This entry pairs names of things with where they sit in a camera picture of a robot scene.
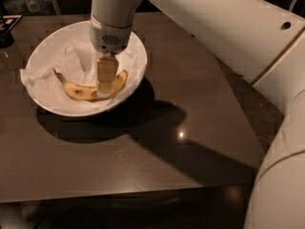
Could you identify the shelf with white bottles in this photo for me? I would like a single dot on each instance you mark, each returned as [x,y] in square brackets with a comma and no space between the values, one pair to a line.
[29,7]

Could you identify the yellow spotted banana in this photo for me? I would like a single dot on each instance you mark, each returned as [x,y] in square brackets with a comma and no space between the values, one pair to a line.
[89,93]

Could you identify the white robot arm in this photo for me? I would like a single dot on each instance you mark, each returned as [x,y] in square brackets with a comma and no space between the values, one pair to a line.
[265,44]

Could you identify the white bowl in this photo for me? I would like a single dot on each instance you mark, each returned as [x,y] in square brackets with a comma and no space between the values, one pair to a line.
[63,35]

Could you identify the black object on table edge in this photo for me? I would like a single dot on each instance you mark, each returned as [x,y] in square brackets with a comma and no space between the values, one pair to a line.
[7,22]

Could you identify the white paper towel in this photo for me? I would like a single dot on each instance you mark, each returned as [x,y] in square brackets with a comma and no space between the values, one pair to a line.
[73,64]

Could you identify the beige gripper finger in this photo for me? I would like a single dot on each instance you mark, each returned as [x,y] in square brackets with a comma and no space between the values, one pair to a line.
[106,69]

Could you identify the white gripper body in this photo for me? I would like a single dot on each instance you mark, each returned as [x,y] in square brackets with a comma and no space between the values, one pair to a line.
[110,38]

